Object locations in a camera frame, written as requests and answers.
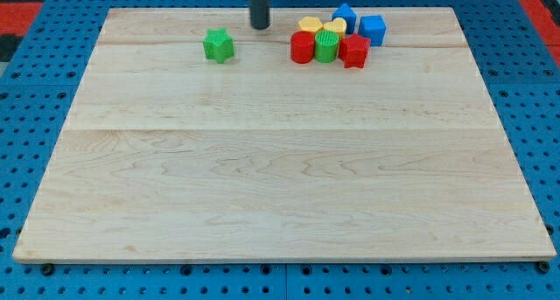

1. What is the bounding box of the green cylinder block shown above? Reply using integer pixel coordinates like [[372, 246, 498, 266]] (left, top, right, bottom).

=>
[[314, 31, 340, 63]]

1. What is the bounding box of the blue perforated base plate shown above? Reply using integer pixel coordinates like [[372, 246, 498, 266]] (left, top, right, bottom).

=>
[[1, 0, 559, 299]]

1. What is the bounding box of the red cylinder block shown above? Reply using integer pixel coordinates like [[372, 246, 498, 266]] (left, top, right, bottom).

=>
[[290, 31, 315, 64]]

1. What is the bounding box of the blue cube block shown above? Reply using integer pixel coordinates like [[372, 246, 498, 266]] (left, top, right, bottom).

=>
[[358, 15, 387, 46]]

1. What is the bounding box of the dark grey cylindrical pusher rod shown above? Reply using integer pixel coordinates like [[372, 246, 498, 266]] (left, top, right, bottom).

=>
[[248, 0, 270, 30]]

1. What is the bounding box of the blue pentagon block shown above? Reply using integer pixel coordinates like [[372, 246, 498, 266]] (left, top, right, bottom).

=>
[[332, 3, 357, 34]]

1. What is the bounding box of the yellow hexagon block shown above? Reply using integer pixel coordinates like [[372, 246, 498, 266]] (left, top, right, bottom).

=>
[[297, 16, 323, 35]]

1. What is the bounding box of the yellow heart block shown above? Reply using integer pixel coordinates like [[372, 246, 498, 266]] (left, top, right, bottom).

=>
[[323, 17, 347, 39]]

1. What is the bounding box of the light wooden board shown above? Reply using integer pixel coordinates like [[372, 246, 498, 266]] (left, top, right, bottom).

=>
[[13, 7, 557, 264]]

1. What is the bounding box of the green star block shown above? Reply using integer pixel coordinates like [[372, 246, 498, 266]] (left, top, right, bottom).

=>
[[203, 28, 235, 64]]

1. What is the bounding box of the red star block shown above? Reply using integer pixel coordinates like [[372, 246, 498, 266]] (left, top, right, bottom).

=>
[[339, 33, 371, 68]]

